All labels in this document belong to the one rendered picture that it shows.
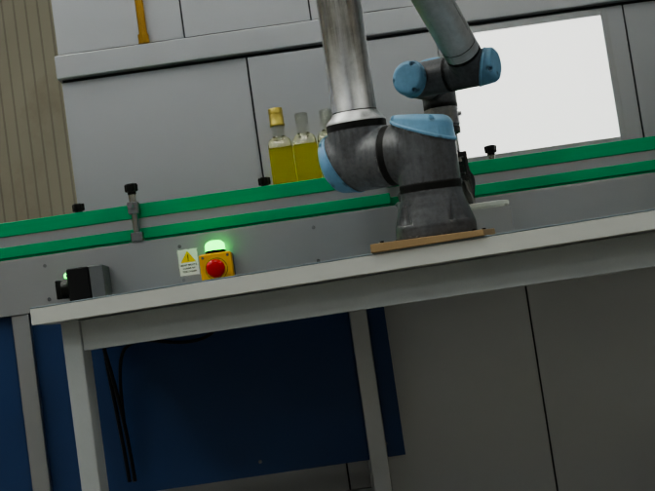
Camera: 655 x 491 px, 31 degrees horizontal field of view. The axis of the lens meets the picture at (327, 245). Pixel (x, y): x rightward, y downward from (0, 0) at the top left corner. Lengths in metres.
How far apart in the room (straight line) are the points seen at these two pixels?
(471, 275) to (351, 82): 0.43
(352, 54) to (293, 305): 0.49
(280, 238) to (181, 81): 0.58
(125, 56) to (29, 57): 3.74
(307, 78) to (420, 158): 0.85
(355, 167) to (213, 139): 0.81
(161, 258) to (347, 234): 0.42
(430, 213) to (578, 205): 0.71
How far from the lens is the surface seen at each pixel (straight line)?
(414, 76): 2.52
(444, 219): 2.17
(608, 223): 2.12
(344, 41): 2.29
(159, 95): 3.04
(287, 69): 2.99
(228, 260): 2.59
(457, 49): 2.45
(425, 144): 2.19
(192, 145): 3.00
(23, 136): 6.72
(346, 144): 2.26
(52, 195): 6.60
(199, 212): 2.69
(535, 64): 3.04
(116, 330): 2.36
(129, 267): 2.68
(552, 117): 3.03
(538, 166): 2.83
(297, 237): 2.65
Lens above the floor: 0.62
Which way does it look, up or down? 4 degrees up
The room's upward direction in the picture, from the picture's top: 8 degrees counter-clockwise
